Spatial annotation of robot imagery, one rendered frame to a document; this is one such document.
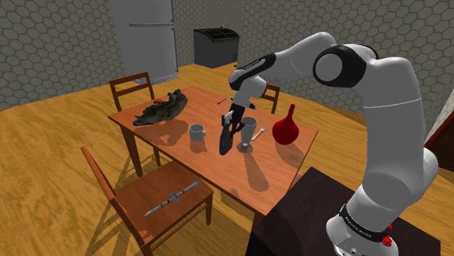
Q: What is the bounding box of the grey footed glass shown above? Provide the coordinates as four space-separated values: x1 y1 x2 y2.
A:
236 116 259 153

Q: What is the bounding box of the silver fork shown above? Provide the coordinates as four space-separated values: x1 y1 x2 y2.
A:
250 125 268 142

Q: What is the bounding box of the brown wooden table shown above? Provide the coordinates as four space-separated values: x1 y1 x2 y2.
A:
108 86 319 231

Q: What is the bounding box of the brown wooden chair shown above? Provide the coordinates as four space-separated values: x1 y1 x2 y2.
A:
80 145 215 256
108 71 156 113
261 84 281 115

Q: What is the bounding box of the grey mug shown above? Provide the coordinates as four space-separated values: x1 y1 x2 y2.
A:
188 124 207 142

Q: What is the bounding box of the red long-necked vase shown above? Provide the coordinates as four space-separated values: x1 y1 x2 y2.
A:
271 103 300 145

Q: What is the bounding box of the black cabinet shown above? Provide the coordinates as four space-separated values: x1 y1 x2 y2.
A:
193 27 240 69

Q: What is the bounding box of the dark animal figure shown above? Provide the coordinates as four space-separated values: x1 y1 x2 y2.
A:
132 89 189 127

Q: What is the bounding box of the grey refrigerator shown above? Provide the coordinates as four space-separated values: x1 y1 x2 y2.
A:
108 0 179 85

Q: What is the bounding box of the grey toy missile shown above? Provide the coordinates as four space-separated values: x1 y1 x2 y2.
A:
143 179 202 218

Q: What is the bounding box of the dark robot stand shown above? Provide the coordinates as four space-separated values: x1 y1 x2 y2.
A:
245 166 442 256

